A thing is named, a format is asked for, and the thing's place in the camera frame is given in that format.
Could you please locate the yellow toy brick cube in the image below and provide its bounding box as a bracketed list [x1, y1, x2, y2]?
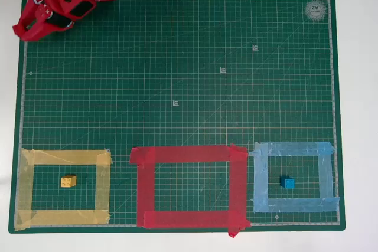
[60, 175, 77, 188]

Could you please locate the green cutting mat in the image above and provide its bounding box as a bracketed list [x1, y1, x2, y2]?
[8, 0, 346, 234]

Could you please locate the blue tape square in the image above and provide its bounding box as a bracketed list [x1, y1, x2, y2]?
[248, 141, 341, 214]

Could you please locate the blue toy brick cube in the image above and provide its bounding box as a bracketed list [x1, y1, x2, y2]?
[279, 175, 296, 190]

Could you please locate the yellow tape square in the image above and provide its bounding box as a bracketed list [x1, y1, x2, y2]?
[14, 148, 113, 231]

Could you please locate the red tape square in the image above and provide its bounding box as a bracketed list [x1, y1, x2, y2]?
[129, 143, 252, 238]

